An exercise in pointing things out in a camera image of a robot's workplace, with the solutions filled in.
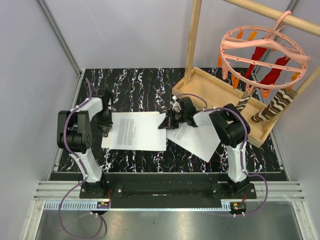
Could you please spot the black marble pattern mat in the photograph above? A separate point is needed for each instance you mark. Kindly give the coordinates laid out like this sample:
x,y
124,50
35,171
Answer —
x,y
149,90

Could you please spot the pink round clip hanger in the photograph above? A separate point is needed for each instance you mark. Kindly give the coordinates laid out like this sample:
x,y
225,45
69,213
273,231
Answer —
x,y
278,45

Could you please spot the aluminium frame rail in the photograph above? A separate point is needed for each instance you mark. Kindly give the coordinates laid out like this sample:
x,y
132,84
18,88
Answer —
x,y
53,193

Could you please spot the red sock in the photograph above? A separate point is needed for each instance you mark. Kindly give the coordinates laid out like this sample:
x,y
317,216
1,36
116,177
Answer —
x,y
258,53
274,73

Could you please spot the white clipboard folder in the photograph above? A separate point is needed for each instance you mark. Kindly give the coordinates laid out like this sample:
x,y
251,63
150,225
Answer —
x,y
107,140

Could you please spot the printed paper sheet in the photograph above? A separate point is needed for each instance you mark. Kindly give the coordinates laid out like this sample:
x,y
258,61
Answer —
x,y
200,141
140,131

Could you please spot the brown striped sock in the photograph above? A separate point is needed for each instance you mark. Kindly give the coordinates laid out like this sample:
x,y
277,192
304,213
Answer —
x,y
280,101
242,103

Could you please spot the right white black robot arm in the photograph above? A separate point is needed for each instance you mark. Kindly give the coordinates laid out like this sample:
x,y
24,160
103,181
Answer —
x,y
232,131

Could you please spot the white slotted cable duct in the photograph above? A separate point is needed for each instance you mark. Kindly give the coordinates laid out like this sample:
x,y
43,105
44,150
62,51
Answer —
x,y
71,205

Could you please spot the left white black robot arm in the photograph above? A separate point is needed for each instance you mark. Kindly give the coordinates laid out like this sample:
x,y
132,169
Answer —
x,y
74,135

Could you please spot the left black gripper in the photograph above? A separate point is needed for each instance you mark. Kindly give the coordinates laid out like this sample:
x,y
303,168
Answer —
x,y
106,124

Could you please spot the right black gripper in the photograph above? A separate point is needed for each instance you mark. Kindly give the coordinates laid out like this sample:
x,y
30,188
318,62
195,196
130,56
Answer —
x,y
168,122

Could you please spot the wooden drying rack stand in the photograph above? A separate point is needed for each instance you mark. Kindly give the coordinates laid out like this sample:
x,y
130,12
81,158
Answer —
x,y
208,91

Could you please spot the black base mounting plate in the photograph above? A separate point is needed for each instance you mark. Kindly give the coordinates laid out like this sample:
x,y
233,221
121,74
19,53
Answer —
x,y
168,195

